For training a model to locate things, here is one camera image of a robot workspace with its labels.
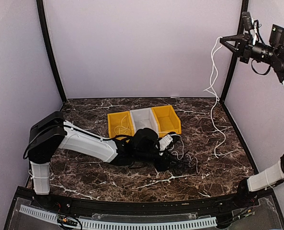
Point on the black front rail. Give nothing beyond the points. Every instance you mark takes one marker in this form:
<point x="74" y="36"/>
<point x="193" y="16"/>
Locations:
<point x="87" y="207"/>

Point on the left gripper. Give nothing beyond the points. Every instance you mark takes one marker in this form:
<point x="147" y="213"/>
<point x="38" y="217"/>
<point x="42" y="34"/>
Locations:
<point x="164" y="165"/>

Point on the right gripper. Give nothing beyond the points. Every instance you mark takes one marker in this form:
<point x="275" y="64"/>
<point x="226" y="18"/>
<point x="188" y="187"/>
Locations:
<point x="244" y="49"/>

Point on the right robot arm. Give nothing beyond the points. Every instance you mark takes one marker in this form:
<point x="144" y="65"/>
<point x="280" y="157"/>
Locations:
<point x="272" y="54"/>

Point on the left black frame post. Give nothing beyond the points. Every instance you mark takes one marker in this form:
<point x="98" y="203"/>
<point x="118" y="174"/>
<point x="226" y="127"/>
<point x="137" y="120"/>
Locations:
<point x="49" y="50"/>

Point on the white bin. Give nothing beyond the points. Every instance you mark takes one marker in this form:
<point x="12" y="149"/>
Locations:
<point x="143" y="118"/>

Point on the yellow bin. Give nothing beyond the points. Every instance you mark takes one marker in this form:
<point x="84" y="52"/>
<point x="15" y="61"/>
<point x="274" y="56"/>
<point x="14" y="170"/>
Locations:
<point x="167" y="120"/>
<point x="120" y="124"/>

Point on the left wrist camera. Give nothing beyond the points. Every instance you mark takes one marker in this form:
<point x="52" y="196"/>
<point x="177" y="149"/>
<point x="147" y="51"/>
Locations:
<point x="166" y="143"/>

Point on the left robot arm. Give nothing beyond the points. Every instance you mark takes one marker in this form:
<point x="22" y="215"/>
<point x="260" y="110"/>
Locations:
<point x="54" y="132"/>

